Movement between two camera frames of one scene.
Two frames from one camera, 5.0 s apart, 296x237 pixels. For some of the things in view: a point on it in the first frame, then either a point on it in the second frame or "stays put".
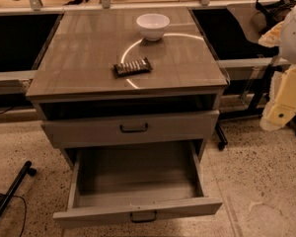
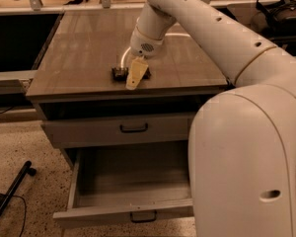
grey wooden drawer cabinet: x=131 y=96 stays put
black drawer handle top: x=126 y=130 stays put
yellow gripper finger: x=287 y=97 → x=136 y=73
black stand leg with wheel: x=11 y=193 stays put
